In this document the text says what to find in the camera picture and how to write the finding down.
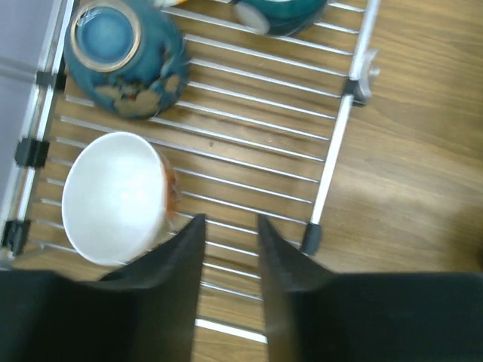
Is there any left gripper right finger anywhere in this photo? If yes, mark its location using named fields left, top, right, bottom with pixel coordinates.
left=257, top=216, right=482, bottom=361

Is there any dark blue floral bowl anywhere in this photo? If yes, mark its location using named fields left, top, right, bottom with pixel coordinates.
left=63, top=1, right=190, bottom=118

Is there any plain beige bowl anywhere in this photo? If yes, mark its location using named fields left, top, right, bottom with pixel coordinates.
left=61, top=132, right=180, bottom=266

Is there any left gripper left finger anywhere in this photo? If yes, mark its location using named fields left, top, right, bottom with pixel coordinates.
left=1, top=214, right=206, bottom=361

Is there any metal wire dish rack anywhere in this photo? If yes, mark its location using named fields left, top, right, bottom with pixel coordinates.
left=1, top=1, right=380, bottom=343

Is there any white floral bowl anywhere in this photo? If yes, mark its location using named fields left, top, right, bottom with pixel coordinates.
left=151, top=0, right=186, bottom=8

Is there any teal white bowl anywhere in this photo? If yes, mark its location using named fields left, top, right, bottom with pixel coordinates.
left=230, top=0, right=332, bottom=36

